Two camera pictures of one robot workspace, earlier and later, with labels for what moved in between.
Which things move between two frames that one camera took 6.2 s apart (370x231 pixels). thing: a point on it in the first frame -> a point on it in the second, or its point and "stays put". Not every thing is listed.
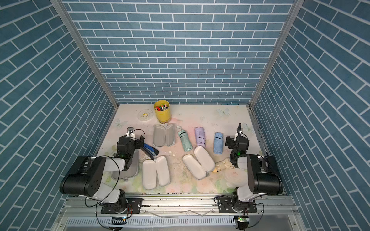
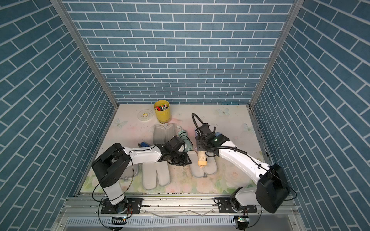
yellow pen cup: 162,109 stays put
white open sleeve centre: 150,167 stays put
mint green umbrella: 185,139 stays put
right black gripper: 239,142 -> 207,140
